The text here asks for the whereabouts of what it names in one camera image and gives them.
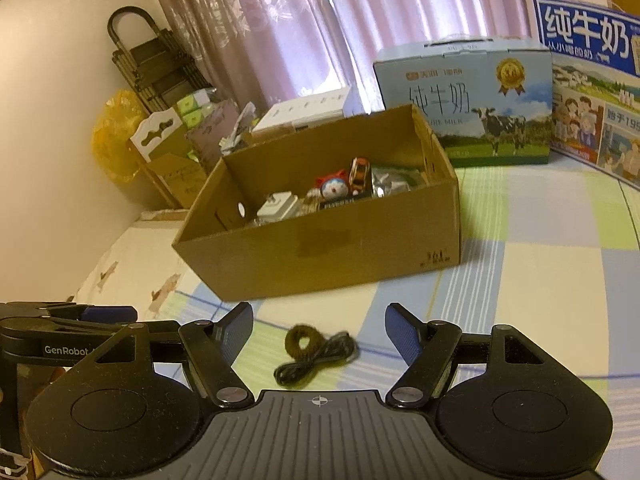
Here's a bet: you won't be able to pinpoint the white cardboard box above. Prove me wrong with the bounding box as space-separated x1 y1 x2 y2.
253 86 363 133

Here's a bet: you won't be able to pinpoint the white power adapter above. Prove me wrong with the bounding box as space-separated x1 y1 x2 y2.
257 191 298 223

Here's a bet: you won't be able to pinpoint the brown cardboard box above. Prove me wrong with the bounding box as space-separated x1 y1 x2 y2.
172 105 461 301

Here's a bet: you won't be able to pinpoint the open brown carton with handle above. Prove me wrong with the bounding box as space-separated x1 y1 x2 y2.
129 108 207 209

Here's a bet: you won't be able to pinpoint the black folding rack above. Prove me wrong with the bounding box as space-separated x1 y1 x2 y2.
106 6 209 113

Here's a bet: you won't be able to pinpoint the brown hair scrunchie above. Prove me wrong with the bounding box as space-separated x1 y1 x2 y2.
284 324 326 362

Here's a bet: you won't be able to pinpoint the cotton swab bag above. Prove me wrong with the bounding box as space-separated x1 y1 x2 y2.
245 217 272 228

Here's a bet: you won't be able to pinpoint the green tissue packs in carton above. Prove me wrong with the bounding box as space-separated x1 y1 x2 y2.
174 88 217 129

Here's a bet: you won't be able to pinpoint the silver green foil packet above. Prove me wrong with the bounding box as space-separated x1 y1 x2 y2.
371 165 427 198

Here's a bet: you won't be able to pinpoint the dark blue milk carton box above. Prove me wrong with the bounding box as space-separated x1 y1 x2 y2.
533 0 640 188

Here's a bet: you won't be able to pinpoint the bin with crumpled papers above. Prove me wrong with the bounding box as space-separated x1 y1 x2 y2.
186 100 257 166

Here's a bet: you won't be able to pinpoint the light blue milk carton box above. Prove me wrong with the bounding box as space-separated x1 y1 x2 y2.
373 37 552 167

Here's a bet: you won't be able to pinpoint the yellow plastic bag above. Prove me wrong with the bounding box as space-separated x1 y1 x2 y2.
91 89 148 185

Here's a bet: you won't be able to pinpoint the pink curtain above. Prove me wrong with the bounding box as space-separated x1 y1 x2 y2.
160 0 530 110

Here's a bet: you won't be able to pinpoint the white toy race car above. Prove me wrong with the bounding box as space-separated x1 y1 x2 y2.
348 157 372 196

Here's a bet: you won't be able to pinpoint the black coiled cable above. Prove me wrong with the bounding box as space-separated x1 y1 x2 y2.
272 329 360 387

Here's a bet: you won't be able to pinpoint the checkered bed sheet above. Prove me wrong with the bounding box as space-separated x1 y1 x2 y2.
150 152 640 391

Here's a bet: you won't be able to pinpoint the red Doraemon toy figure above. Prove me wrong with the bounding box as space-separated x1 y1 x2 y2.
306 169 350 203

